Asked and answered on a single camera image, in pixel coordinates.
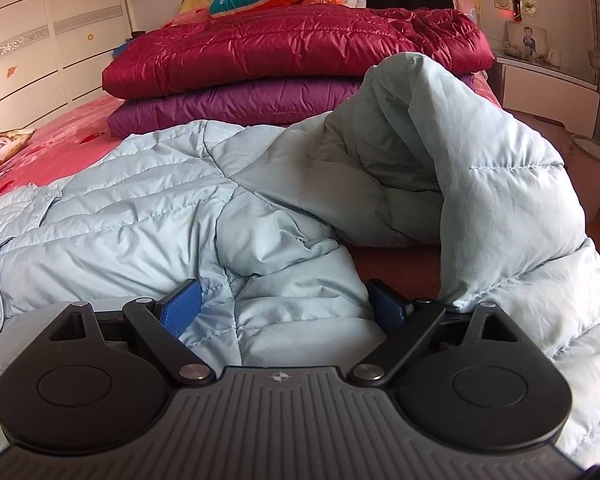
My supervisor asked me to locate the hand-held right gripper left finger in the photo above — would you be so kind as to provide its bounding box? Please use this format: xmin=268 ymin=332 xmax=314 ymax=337
xmin=47 ymin=279 xmax=218 ymax=386

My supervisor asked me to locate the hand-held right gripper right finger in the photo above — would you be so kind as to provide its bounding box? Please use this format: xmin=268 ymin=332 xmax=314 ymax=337
xmin=347 ymin=278 xmax=523 ymax=388

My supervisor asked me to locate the light blue puffer jacket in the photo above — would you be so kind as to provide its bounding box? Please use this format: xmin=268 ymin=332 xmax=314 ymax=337
xmin=0 ymin=52 xmax=600 ymax=471

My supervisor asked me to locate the pink heart print bedspread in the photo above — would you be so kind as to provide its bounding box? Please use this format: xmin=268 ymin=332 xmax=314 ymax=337
xmin=0 ymin=12 xmax=501 ymax=301

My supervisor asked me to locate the purple puffer jacket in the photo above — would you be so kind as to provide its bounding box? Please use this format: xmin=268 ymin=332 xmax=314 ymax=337
xmin=107 ymin=72 xmax=476 ymax=138

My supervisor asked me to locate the floral patterned pillow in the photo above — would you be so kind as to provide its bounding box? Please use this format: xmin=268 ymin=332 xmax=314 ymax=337
xmin=0 ymin=129 xmax=37 ymax=178

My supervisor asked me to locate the pink waste bin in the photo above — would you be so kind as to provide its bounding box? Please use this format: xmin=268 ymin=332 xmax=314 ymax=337
xmin=570 ymin=135 xmax=600 ymax=221

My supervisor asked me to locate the white nightstand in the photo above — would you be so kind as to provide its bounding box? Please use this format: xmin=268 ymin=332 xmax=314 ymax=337
xmin=495 ymin=52 xmax=600 ymax=138

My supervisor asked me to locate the dark red puffer jacket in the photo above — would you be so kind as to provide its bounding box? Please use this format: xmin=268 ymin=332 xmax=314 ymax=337
xmin=101 ymin=7 xmax=496 ymax=98

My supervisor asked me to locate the white wardrobe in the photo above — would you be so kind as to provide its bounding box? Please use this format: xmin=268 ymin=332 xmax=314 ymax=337
xmin=0 ymin=0 xmax=136 ymax=136

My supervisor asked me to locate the framed photo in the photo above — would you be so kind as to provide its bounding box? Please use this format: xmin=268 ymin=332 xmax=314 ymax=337
xmin=507 ymin=25 xmax=548 ymax=59

